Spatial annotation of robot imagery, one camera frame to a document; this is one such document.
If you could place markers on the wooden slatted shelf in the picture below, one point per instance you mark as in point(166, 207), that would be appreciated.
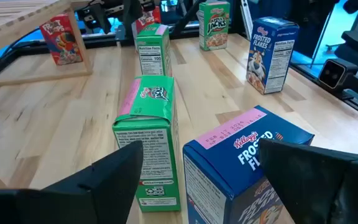
point(17, 21)

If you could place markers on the green Apple Jacks cereal box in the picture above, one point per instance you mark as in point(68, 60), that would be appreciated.
point(214, 28)
point(151, 56)
point(154, 155)

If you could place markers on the red Froot Loops cereal box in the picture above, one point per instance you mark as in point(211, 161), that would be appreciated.
point(57, 40)
point(148, 19)

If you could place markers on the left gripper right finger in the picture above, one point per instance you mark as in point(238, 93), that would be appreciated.
point(315, 186)

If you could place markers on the white metal leg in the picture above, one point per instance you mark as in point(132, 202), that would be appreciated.
point(246, 17)

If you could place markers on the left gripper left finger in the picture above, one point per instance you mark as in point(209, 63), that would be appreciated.
point(98, 193)

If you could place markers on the black table-level camera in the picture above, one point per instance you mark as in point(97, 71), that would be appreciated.
point(332, 74)

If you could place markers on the blue Frosted Flakes cereal box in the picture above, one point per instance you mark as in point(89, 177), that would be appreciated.
point(269, 56)
point(222, 174)

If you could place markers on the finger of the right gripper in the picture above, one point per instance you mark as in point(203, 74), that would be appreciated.
point(100, 20)
point(132, 14)

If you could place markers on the black aluminium table frame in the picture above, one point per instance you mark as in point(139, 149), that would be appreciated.
point(110, 40)

